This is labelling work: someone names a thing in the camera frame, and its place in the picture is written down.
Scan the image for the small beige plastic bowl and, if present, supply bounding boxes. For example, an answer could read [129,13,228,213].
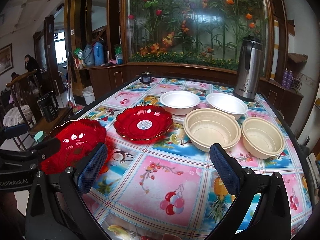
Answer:
[241,117,285,159]

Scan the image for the large beige plastic bowl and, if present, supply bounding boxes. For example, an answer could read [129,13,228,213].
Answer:
[183,108,241,152]

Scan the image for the red glass plate with label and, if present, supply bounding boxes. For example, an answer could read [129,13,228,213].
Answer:
[113,105,174,141]

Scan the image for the wooden chair with cushion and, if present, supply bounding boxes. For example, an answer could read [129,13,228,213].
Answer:
[3,69,74,151]

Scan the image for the person in dark clothes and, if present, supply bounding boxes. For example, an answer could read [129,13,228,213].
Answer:
[24,54,41,77]

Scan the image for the white plastic bucket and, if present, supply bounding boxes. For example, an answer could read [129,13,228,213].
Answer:
[82,86,95,105]

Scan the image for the colourful patterned tablecloth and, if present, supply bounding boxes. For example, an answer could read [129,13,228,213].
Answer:
[75,77,315,240]

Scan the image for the wooden cabinet counter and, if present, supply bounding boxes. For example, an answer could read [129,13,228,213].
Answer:
[75,62,303,126]

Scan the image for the white foam bowl right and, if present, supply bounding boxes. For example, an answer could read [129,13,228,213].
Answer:
[206,92,248,120]

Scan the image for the white foam bowl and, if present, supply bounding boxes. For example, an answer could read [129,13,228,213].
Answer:
[206,92,248,120]
[159,90,200,115]

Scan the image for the blue water jug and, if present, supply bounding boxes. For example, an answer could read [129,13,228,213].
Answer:
[93,41,105,66]

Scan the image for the purple bottles on shelf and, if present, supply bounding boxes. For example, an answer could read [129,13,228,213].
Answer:
[281,68,293,89]

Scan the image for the stainless steel thermos jug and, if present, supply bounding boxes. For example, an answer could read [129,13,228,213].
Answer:
[233,35,263,102]

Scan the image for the white foam bowl left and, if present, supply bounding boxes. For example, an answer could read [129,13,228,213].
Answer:
[159,90,200,115]

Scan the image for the small black jar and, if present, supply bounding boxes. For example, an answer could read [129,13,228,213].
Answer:
[139,72,153,84]

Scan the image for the floral glass partition panel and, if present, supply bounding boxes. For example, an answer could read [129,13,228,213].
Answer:
[126,0,267,70]

